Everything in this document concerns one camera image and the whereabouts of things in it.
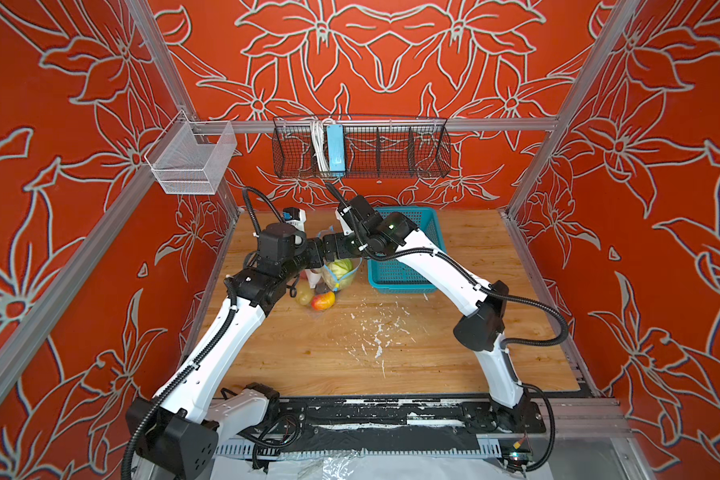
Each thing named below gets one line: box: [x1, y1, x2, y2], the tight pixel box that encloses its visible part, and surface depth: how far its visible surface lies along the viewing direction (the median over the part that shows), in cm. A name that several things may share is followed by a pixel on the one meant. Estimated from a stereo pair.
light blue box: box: [326, 124, 346, 177], surface depth 92 cm
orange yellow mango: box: [312, 291, 335, 311], surface depth 92 cm
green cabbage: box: [328, 258, 354, 279], surface depth 80 cm
